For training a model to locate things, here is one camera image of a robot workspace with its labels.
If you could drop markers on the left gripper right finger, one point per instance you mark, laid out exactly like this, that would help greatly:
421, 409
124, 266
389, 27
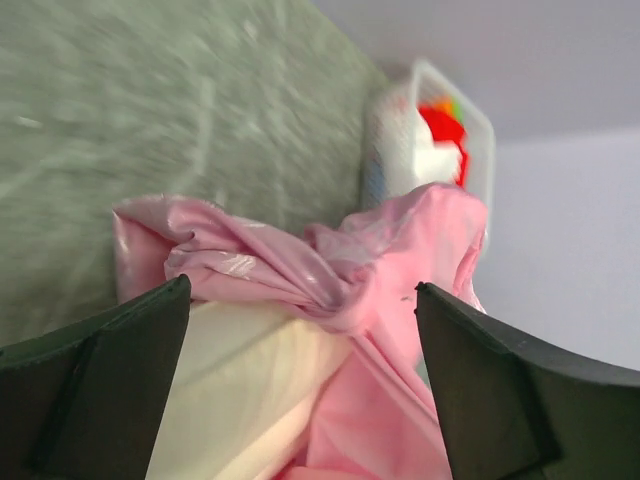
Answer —
512, 406

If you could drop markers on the cream pillow with bear print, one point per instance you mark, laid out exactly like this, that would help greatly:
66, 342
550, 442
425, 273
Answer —
246, 383

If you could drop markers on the pink pillowcase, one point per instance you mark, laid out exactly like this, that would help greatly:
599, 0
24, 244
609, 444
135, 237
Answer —
376, 419

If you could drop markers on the white plastic basket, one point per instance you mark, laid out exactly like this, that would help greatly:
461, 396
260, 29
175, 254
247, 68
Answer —
400, 153

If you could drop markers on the red and white cloth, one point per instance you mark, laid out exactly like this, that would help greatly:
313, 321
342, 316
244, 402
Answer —
445, 121

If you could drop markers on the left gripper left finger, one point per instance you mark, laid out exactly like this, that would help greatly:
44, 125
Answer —
86, 401

